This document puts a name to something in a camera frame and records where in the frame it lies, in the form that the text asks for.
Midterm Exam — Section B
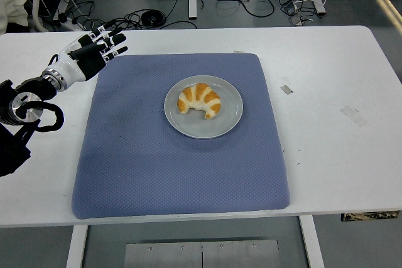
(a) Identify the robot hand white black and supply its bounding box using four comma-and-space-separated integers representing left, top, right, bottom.
46, 20, 129, 88

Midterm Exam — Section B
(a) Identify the croissant bread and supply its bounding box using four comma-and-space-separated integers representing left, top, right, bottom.
177, 82, 222, 120

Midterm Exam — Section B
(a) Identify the white power strip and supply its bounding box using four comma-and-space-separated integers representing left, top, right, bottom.
52, 13, 79, 32

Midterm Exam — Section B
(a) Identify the blue quilted mat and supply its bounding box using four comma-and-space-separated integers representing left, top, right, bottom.
71, 53, 290, 220

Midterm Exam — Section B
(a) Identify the grey round plate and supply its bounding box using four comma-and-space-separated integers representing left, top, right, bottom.
163, 75, 244, 140

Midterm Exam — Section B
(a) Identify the white table leg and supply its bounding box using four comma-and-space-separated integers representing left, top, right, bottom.
298, 216, 326, 268
65, 224, 89, 268

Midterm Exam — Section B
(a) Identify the grey power adapter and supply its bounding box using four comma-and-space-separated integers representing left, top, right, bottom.
283, 2, 300, 16

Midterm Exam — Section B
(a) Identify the grey metal plate with screws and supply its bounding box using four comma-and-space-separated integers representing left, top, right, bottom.
124, 239, 281, 268

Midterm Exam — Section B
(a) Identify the large clear tape strip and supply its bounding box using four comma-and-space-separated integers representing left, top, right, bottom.
340, 105, 368, 128

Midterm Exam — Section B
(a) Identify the black coiled cable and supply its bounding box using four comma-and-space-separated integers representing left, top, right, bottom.
140, 10, 166, 27

